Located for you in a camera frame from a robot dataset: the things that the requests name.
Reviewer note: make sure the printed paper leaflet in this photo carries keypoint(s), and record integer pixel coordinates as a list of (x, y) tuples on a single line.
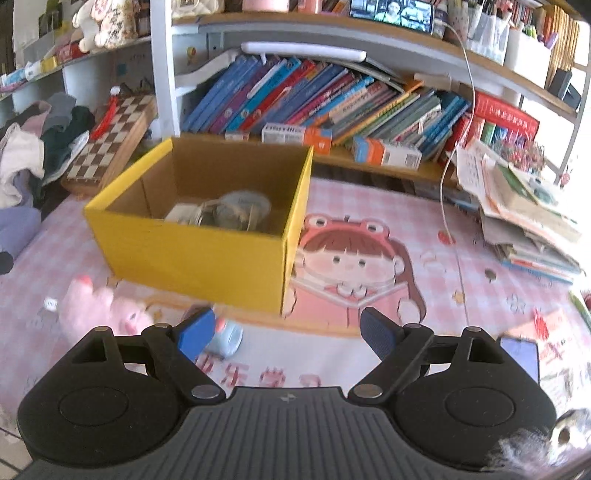
[(558, 337)]

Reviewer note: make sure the white pen holder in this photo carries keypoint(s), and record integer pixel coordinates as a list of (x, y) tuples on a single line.
[(526, 60)]

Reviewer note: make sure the grey fluffy cuff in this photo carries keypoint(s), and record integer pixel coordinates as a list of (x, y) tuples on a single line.
[(521, 447)]

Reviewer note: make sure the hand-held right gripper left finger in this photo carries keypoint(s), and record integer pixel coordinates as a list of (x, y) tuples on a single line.
[(198, 330)]

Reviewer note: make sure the white shelf unit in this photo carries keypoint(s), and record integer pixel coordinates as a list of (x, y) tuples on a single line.
[(161, 69)]

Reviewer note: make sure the small black box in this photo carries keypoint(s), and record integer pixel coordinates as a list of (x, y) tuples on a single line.
[(563, 87)]

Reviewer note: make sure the yellow cardboard box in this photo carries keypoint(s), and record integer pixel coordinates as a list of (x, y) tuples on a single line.
[(184, 263)]

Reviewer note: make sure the green pen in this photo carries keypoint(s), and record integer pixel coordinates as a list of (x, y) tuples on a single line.
[(579, 308)]

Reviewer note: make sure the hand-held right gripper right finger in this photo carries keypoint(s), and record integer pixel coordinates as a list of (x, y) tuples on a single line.
[(378, 332)]

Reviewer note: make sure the cream plush toy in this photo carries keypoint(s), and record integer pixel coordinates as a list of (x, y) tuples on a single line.
[(106, 23)]

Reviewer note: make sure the white quilted bag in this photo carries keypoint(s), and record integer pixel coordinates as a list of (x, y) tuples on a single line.
[(198, 7)]

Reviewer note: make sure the row of colourful books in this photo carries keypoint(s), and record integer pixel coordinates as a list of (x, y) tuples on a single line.
[(300, 92)]

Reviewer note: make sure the dried flower bunch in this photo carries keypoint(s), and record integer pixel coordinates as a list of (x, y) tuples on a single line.
[(524, 154)]

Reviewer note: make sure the thick red book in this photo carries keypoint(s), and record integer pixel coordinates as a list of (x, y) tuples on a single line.
[(503, 117)]

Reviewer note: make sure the clear pen container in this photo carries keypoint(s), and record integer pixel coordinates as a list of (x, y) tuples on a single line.
[(485, 32)]

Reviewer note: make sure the pile of clothes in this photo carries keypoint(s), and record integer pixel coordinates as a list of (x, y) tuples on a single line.
[(27, 152)]

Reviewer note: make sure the clear tape roll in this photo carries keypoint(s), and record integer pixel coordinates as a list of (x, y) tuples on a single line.
[(244, 203)]

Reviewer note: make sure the orange white carton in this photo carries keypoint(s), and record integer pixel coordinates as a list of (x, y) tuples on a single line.
[(383, 152), (295, 137)]

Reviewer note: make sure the black smartphone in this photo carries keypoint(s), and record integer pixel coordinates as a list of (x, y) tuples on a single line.
[(521, 355)]

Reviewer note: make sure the smartphone showing video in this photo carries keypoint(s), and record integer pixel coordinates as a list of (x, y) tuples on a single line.
[(392, 11)]

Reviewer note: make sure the pink plush toy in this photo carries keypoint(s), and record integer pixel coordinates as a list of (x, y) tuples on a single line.
[(101, 304)]

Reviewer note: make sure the red tassel ornament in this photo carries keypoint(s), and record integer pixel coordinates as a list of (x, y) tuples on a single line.
[(105, 120)]

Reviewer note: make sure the wooden chessboard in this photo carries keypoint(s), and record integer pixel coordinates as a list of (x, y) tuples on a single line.
[(106, 143)]

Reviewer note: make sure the white lamp bar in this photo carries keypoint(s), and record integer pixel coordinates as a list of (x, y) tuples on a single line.
[(300, 50)]

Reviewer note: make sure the pink printed tablecloth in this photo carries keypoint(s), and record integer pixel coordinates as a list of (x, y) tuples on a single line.
[(438, 295)]

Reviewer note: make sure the stack of books and papers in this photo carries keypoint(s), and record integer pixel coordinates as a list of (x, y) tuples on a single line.
[(521, 203)]

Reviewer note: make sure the row of yellow books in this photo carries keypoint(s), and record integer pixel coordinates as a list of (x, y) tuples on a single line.
[(563, 41)]

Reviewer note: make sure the pink cup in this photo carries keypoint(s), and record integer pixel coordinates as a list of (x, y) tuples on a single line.
[(265, 5)]

